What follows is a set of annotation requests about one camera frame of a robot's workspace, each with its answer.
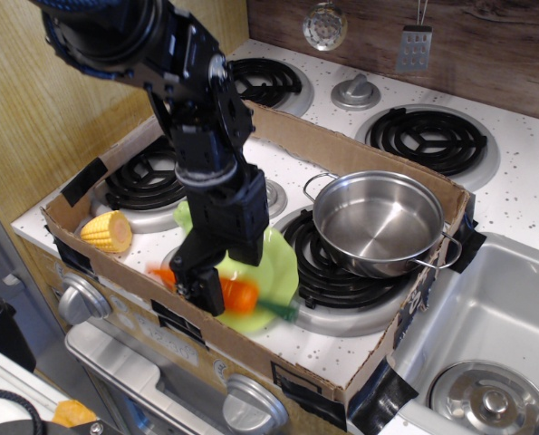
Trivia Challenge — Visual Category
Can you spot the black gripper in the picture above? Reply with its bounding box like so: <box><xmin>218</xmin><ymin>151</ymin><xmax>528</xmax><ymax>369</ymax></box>
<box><xmin>171</xmin><ymin>163</ymin><xmax>269</xmax><ymax>315</ymax></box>

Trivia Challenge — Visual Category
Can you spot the orange toy carrot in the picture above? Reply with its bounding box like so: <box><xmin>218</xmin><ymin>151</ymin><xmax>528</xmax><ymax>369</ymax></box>
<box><xmin>147</xmin><ymin>267</ymin><xmax>301</xmax><ymax>322</ymax></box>

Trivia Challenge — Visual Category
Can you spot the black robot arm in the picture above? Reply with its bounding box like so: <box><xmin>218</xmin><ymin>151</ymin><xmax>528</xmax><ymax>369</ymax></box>
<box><xmin>39</xmin><ymin>1</ymin><xmax>269</xmax><ymax>315</ymax></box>

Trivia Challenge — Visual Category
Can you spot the green plastic plate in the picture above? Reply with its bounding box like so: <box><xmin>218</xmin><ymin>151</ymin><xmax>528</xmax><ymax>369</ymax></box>
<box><xmin>217</xmin><ymin>227</ymin><xmax>299</xmax><ymax>334</ymax></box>

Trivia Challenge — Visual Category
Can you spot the green toy broccoli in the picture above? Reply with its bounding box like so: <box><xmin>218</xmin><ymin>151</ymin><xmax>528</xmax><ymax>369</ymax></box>
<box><xmin>173</xmin><ymin>200</ymin><xmax>193</xmax><ymax>236</ymax></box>

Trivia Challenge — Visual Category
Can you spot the yellow toy corn cob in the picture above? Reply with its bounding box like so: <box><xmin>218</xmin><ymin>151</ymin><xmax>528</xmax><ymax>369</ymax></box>
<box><xmin>80</xmin><ymin>210</ymin><xmax>132</xmax><ymax>253</ymax></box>

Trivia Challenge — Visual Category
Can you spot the cardboard fence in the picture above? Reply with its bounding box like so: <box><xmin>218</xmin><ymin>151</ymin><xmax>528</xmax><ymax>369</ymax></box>
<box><xmin>43</xmin><ymin>107</ymin><xmax>470</xmax><ymax>434</ymax></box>

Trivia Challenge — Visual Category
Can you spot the grey left oven knob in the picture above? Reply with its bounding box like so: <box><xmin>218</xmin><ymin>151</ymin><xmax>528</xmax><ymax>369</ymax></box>
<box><xmin>58</xmin><ymin>273</ymin><xmax>111</xmax><ymax>325</ymax></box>

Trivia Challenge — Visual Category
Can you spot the grey oven knob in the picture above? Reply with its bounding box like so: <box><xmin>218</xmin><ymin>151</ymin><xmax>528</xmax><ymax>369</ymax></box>
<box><xmin>58</xmin><ymin>273</ymin><xmax>111</xmax><ymax>325</ymax></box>
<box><xmin>222</xmin><ymin>373</ymin><xmax>289</xmax><ymax>435</ymax></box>

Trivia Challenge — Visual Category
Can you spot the front left black burner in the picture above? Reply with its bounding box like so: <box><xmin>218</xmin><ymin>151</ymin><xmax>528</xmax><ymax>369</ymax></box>
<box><xmin>91</xmin><ymin>136</ymin><xmax>186</xmax><ymax>234</ymax></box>

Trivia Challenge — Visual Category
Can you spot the black burner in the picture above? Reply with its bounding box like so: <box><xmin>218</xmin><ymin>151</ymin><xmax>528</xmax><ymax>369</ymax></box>
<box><xmin>273</xmin><ymin>206</ymin><xmax>413</xmax><ymax>337</ymax></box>
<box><xmin>91</xmin><ymin>136</ymin><xmax>186</xmax><ymax>234</ymax></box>
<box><xmin>355</xmin><ymin>104</ymin><xmax>501</xmax><ymax>191</ymax></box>
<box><xmin>230</xmin><ymin>58</ymin><xmax>314</xmax><ymax>117</ymax></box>

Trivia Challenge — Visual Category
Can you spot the grey centre stove knob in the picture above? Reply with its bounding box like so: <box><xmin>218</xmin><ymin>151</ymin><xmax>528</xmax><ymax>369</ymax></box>
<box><xmin>265</xmin><ymin>179</ymin><xmax>288</xmax><ymax>218</ymax></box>

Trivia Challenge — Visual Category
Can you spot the grey stove knob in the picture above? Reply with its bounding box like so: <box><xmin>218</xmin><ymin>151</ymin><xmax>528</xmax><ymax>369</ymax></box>
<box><xmin>331</xmin><ymin>73</ymin><xmax>381</xmax><ymax>111</ymax></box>
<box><xmin>265</xmin><ymin>179</ymin><xmax>288</xmax><ymax>218</ymax></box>

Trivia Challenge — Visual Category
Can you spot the front right black burner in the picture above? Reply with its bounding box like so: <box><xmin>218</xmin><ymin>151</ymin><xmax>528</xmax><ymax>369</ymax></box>
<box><xmin>273</xmin><ymin>206</ymin><xmax>413</xmax><ymax>337</ymax></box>

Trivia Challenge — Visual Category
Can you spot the grey right oven knob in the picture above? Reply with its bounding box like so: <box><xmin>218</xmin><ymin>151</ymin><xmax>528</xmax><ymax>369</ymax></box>
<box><xmin>222</xmin><ymin>373</ymin><xmax>289</xmax><ymax>435</ymax></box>

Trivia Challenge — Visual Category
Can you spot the orange toy piece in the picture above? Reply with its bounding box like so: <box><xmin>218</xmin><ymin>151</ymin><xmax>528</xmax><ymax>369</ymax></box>
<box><xmin>52</xmin><ymin>400</ymin><xmax>98</xmax><ymax>428</ymax></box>

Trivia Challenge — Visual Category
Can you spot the stainless steel pot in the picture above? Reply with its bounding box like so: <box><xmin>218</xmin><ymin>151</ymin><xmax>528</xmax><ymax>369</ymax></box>
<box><xmin>303</xmin><ymin>170</ymin><xmax>463</xmax><ymax>279</ymax></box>

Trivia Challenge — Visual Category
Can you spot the back left black burner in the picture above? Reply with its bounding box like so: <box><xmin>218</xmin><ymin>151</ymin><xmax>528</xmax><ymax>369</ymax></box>
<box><xmin>230</xmin><ymin>58</ymin><xmax>314</xmax><ymax>117</ymax></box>

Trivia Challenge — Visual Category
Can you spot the grey back stove knob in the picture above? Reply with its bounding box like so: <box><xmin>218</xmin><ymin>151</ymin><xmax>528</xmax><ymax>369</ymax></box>
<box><xmin>331</xmin><ymin>73</ymin><xmax>381</xmax><ymax>111</ymax></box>

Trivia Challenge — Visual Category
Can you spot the back right black burner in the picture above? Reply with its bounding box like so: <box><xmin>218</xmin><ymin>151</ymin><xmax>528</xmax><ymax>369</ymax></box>
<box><xmin>355</xmin><ymin>104</ymin><xmax>501</xmax><ymax>191</ymax></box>

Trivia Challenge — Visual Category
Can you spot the hanging metal strainer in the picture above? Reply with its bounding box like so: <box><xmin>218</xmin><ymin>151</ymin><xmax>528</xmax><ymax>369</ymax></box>
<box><xmin>303</xmin><ymin>1</ymin><xmax>348</xmax><ymax>52</ymax></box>

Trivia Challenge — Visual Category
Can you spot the steel sink basin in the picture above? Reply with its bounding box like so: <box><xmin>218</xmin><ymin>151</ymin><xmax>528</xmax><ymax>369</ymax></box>
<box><xmin>348</xmin><ymin>231</ymin><xmax>539</xmax><ymax>435</ymax></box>

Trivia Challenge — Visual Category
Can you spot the steel pot lid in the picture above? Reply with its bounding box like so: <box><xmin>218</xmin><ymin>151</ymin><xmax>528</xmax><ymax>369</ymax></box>
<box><xmin>427</xmin><ymin>361</ymin><xmax>539</xmax><ymax>434</ymax></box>

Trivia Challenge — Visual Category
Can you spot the grey oven door handle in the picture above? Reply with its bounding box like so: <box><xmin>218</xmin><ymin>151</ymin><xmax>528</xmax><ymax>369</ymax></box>
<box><xmin>65</xmin><ymin>322</ymin><xmax>230</xmax><ymax>434</ymax></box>

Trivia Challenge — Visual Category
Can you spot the black cable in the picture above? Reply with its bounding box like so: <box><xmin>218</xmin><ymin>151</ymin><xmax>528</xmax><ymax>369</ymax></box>
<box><xmin>0</xmin><ymin>388</ymin><xmax>43</xmax><ymax>435</ymax></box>

